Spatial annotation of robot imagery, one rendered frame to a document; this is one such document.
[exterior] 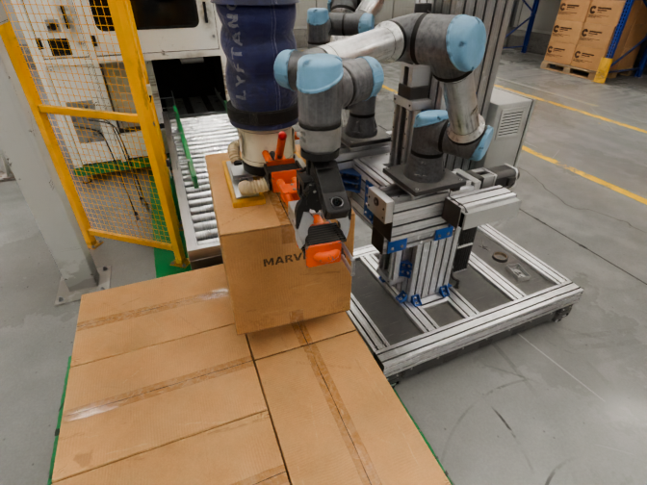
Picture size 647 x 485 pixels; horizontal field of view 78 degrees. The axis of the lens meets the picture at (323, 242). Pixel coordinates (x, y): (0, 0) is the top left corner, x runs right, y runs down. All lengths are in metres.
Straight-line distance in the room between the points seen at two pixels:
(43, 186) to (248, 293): 1.59
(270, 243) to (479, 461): 1.30
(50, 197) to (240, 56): 1.67
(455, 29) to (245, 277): 0.85
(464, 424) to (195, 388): 1.19
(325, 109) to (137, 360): 1.17
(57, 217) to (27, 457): 1.20
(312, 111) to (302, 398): 0.94
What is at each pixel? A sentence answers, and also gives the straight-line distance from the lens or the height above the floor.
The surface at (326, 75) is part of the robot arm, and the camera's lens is 0.68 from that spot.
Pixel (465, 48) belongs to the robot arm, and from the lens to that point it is 1.07.
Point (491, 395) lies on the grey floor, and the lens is 2.19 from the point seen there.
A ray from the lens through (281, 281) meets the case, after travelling 1.26.
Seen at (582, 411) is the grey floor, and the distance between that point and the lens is 2.32.
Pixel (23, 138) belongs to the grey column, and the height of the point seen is 0.99.
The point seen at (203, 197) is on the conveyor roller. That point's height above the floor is 0.52.
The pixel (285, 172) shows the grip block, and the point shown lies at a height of 1.23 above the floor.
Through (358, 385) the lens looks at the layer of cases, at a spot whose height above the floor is 0.54.
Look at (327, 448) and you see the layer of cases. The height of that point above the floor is 0.54.
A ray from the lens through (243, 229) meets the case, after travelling 1.14.
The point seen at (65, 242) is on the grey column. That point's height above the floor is 0.37.
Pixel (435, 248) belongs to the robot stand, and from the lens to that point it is 2.03.
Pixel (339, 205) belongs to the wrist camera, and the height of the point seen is 1.34.
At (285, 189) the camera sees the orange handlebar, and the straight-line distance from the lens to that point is 1.02.
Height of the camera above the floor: 1.68
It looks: 35 degrees down
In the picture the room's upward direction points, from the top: straight up
